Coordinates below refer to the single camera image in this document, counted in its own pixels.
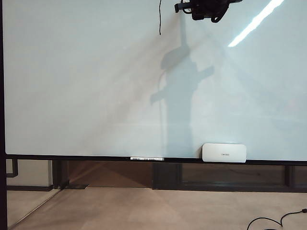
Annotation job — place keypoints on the black metal frame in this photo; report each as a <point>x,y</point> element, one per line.
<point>2,167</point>

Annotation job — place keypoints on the white printed label strip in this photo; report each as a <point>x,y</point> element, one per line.
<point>147,158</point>

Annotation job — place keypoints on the black floor plate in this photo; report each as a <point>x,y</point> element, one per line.
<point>79,186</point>

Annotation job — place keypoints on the large white whiteboard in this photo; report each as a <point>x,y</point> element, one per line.
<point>72,72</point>

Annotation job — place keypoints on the black bent pipe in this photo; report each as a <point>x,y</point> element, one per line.
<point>16,167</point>

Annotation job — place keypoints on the white whiteboard eraser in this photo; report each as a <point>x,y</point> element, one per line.
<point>224,153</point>

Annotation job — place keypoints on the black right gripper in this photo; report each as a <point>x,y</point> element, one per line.
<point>201,12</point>

